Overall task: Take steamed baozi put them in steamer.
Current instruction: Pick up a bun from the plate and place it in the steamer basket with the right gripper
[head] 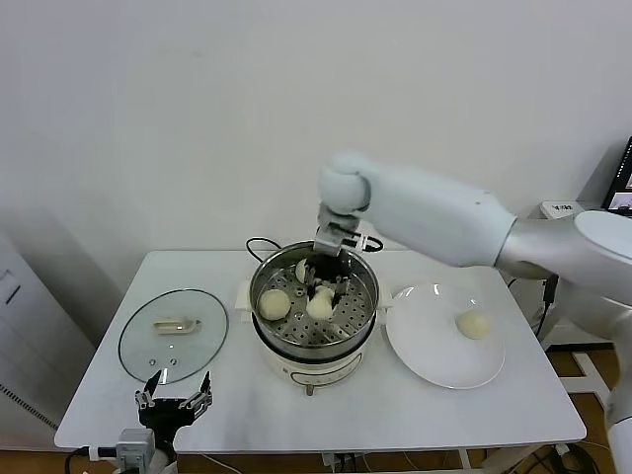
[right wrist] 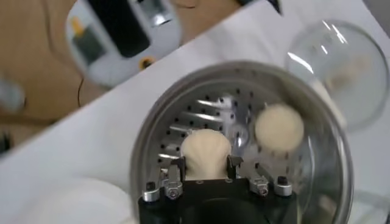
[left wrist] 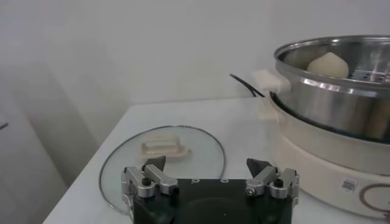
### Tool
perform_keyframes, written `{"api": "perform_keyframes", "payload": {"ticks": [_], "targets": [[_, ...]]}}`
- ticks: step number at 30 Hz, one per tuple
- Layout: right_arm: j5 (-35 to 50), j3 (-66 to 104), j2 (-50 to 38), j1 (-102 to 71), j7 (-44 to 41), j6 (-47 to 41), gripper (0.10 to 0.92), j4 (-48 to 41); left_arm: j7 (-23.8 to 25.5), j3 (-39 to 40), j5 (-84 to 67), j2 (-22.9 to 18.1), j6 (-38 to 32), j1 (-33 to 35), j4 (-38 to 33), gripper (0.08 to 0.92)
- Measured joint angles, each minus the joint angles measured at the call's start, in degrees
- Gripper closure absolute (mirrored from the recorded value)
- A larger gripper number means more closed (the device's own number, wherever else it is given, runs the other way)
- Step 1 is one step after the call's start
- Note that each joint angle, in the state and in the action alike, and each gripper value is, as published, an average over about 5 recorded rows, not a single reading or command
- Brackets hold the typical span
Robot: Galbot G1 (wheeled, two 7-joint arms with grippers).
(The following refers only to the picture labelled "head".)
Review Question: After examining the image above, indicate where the stainless steel steamer basket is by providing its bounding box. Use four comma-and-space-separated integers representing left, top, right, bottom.
248, 240, 380, 350

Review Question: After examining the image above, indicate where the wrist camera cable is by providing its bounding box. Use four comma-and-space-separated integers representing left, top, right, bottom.
345, 235, 384, 254
65, 444, 120, 474

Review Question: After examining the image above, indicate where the round glass pot lid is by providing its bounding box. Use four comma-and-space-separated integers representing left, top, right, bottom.
117, 289, 230, 386

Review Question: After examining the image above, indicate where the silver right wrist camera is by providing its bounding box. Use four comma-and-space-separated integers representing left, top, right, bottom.
313, 223, 349, 259

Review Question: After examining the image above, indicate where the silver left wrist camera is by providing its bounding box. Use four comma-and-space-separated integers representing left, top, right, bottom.
115, 428, 156, 468

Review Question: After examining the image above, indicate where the black laptop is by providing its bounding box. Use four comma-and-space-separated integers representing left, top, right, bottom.
602, 136, 632, 214

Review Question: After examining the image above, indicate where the white side desk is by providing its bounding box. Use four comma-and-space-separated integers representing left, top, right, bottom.
538, 199, 621, 396

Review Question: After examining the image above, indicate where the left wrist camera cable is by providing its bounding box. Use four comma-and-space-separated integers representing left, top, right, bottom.
65, 444, 120, 474

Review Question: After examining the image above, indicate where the black adapter cable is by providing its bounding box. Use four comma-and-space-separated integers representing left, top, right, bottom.
507, 275, 560, 338

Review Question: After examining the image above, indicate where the white floor cabinet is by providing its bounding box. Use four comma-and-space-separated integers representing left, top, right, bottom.
0, 231, 98, 453

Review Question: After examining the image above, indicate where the white round plate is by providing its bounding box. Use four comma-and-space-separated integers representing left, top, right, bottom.
384, 283, 507, 390

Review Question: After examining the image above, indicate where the cream electric cooker base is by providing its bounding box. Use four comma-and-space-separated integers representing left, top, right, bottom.
234, 278, 394, 398

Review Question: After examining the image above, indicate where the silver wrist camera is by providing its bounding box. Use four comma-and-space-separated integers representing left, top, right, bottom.
115, 428, 156, 468
313, 223, 349, 259

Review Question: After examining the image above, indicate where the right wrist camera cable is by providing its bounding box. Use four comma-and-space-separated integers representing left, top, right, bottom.
345, 235, 384, 254

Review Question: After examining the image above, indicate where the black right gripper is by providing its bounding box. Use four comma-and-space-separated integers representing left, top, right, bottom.
303, 251, 355, 311

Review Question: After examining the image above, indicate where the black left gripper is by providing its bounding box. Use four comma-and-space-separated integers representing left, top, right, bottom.
133, 366, 215, 436

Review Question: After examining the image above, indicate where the black cooker power cord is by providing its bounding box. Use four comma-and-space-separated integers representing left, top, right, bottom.
245, 237, 317, 266

